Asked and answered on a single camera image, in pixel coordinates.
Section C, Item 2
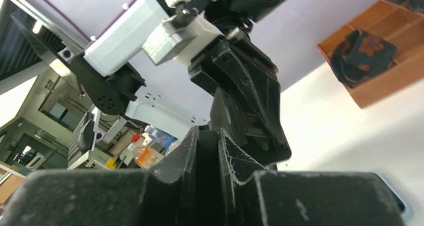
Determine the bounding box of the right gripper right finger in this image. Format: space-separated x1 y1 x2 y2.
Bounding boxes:
218 129 405 226

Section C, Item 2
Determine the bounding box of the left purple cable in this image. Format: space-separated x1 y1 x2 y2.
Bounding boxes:
26 0 150 50

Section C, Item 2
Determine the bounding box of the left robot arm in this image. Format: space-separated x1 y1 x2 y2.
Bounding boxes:
69 0 292 166

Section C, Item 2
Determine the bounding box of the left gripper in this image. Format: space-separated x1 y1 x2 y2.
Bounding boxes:
188 40 292 166

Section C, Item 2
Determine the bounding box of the black case phone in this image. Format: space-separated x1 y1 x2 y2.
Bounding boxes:
195 130 225 226

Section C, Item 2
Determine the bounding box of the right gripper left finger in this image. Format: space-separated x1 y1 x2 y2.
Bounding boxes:
0 127 199 226

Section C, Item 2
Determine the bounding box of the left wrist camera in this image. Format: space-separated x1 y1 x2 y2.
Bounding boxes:
142 0 224 67

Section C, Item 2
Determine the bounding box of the blue case phone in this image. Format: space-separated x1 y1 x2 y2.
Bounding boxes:
372 171 413 222

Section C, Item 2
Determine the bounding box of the dark patterned scrunchie right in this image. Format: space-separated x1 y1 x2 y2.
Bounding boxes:
329 29 397 89

